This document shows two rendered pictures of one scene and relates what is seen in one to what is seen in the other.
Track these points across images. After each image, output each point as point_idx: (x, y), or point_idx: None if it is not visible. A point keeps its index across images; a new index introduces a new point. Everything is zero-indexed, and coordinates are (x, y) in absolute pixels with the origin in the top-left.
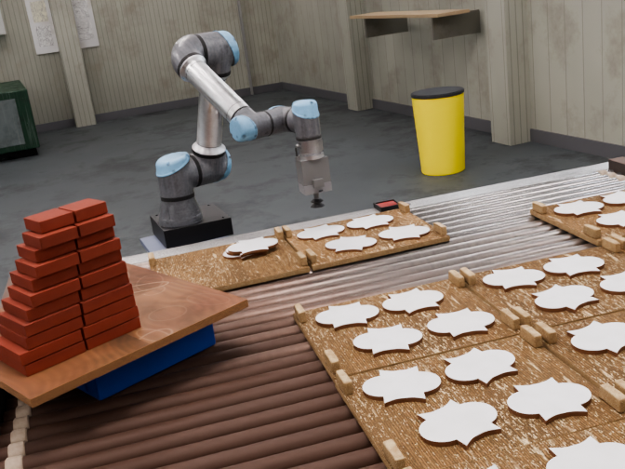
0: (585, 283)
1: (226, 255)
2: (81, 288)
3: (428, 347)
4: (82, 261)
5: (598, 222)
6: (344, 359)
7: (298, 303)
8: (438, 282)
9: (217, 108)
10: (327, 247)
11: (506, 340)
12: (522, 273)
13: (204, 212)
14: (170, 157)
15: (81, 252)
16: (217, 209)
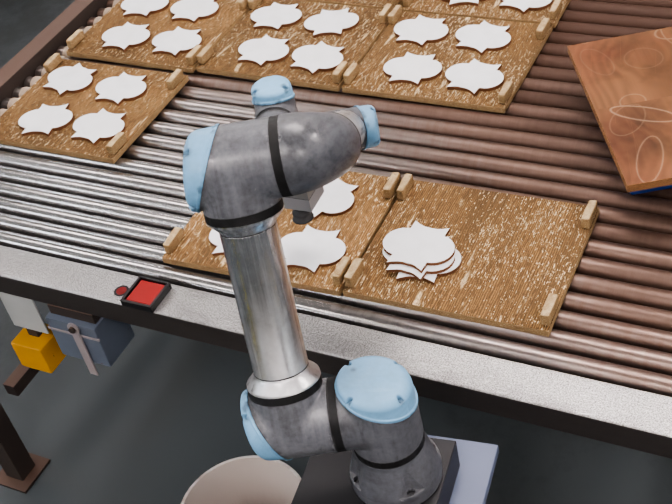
0: (291, 33)
1: (458, 258)
2: None
3: (467, 23)
4: None
5: (143, 91)
6: (528, 36)
7: (500, 93)
8: (359, 87)
9: (362, 139)
10: (352, 200)
11: (419, 8)
12: (305, 57)
13: (333, 489)
14: (377, 378)
15: None
16: (305, 486)
